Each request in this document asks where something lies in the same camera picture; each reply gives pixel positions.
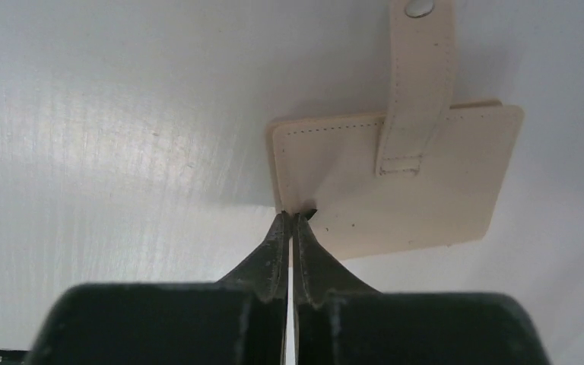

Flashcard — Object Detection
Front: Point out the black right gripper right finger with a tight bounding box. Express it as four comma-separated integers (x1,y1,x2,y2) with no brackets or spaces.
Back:
291,214,549,364

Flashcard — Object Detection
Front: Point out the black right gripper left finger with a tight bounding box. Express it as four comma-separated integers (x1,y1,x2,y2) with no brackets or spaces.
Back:
25,213,291,364

